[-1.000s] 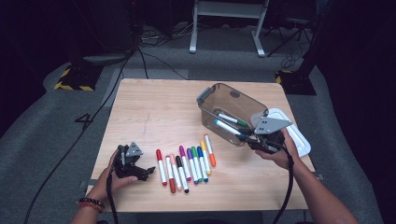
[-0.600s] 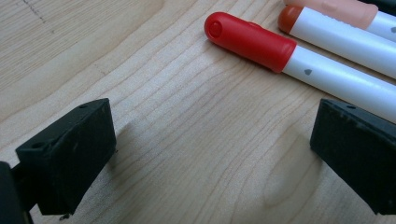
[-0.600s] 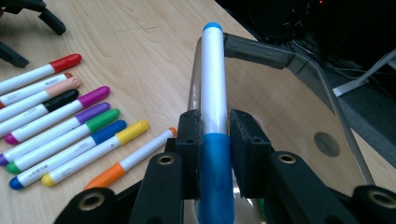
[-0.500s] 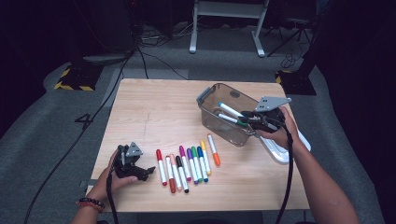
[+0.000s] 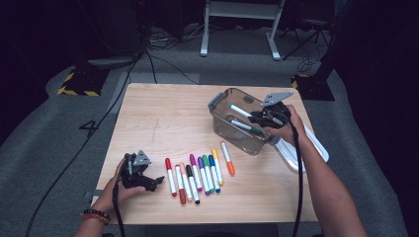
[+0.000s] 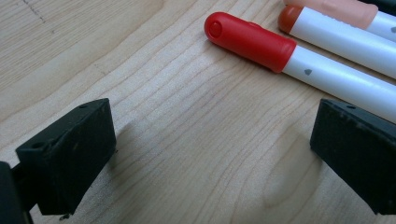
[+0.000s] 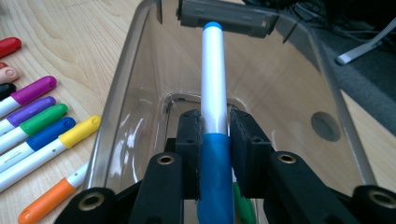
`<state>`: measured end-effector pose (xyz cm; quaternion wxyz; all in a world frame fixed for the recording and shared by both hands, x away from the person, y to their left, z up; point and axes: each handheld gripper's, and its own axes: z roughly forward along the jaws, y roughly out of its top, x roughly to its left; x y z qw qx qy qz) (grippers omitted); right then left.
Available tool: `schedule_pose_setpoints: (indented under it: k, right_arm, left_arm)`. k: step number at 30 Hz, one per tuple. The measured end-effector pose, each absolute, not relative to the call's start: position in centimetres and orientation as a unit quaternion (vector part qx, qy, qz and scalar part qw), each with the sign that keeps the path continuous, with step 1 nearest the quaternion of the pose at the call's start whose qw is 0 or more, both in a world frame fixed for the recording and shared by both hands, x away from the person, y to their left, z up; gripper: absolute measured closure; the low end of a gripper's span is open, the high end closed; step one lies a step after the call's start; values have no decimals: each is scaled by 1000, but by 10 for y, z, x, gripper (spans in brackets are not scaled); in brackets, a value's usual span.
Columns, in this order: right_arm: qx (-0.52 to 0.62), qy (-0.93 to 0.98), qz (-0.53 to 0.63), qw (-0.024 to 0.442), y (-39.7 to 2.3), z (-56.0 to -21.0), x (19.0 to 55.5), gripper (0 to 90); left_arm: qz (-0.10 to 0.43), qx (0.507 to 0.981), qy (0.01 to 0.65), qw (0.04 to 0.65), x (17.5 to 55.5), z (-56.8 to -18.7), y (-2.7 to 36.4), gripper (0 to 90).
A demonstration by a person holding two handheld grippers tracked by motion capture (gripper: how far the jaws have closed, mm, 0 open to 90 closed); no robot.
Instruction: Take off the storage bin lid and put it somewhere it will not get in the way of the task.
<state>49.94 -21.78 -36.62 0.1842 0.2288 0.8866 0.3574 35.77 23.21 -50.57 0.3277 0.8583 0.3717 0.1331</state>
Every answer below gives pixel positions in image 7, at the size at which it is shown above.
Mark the orange capped white marker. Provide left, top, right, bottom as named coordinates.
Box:
left=17, top=161, right=90, bottom=224

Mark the purple capped white marker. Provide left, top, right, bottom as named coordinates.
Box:
left=0, top=95, right=57, bottom=136

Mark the magenta capped white marker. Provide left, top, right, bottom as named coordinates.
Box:
left=0, top=75, right=58, bottom=119

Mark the white metal desk frame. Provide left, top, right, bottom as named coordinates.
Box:
left=335, top=18, right=396, bottom=66

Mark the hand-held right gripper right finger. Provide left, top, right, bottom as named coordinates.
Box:
left=229, top=108, right=276, bottom=199

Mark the red capped white marker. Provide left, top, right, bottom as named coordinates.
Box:
left=0, top=36, right=22, bottom=59

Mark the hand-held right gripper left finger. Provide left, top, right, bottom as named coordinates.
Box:
left=175, top=108, right=204, bottom=201

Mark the black capped white marker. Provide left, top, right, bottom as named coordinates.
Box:
left=0, top=82, right=17, bottom=101

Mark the transparent grey storage box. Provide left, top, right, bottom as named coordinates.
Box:
left=83, top=0, right=377, bottom=224

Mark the yellow capped white marker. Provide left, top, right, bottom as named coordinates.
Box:
left=0, top=115, right=102, bottom=193

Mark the green capped white marker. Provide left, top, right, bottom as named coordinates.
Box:
left=0, top=103, right=69, bottom=154
left=233, top=181, right=258, bottom=224

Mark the light blue capped white marker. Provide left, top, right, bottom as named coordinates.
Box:
left=196, top=21, right=235, bottom=224

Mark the pink capped white marker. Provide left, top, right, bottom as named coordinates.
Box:
left=0, top=66, right=21, bottom=85

